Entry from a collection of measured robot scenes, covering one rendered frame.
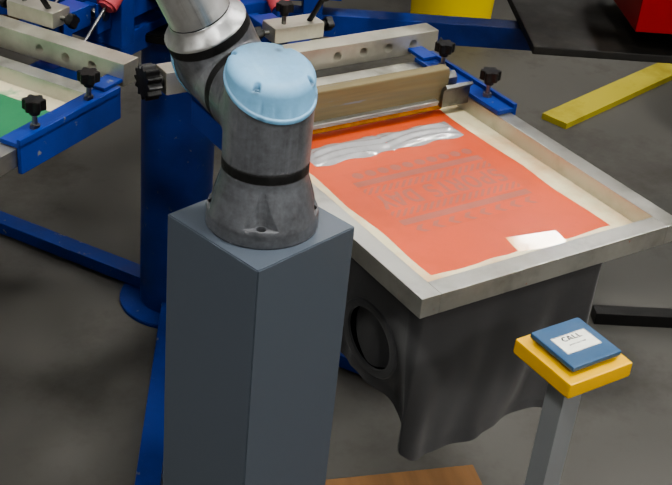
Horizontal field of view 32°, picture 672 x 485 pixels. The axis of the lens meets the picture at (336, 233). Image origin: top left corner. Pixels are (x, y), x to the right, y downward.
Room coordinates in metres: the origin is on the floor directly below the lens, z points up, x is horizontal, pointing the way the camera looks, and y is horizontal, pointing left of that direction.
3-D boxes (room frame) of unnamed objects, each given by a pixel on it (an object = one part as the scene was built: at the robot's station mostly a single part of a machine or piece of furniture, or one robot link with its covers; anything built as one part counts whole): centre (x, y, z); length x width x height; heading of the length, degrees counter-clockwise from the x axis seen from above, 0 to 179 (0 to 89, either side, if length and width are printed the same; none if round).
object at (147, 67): (2.18, 0.40, 1.02); 0.07 x 0.06 x 0.07; 35
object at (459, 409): (1.78, -0.32, 0.74); 0.45 x 0.03 x 0.43; 125
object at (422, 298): (2.02, -0.15, 0.97); 0.79 x 0.58 x 0.04; 35
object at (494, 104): (2.38, -0.24, 0.98); 0.30 x 0.05 x 0.07; 35
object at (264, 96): (1.37, 0.10, 1.37); 0.13 x 0.12 x 0.14; 31
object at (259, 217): (1.37, 0.10, 1.25); 0.15 x 0.15 x 0.10
